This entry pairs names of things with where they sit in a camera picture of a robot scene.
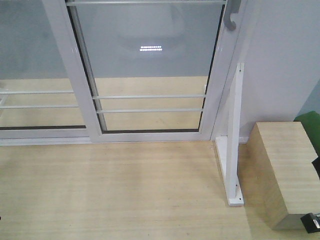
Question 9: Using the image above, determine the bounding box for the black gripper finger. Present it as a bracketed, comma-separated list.
[300, 212, 320, 234]
[311, 156, 320, 178]

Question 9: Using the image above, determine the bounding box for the grey metal door handle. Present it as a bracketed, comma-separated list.
[225, 0, 241, 32]

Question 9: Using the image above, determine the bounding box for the white framed sliding glass door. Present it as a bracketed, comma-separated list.
[42, 0, 247, 144]

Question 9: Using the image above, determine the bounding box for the white fixed glass door panel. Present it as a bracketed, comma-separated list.
[0, 0, 91, 144]

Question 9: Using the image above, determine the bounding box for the light wooden box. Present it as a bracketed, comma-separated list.
[247, 121, 320, 230]

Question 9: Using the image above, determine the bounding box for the green sandbag by box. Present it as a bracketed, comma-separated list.
[294, 111, 320, 156]

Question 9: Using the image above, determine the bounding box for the white triangular support brace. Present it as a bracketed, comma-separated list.
[215, 62, 245, 207]

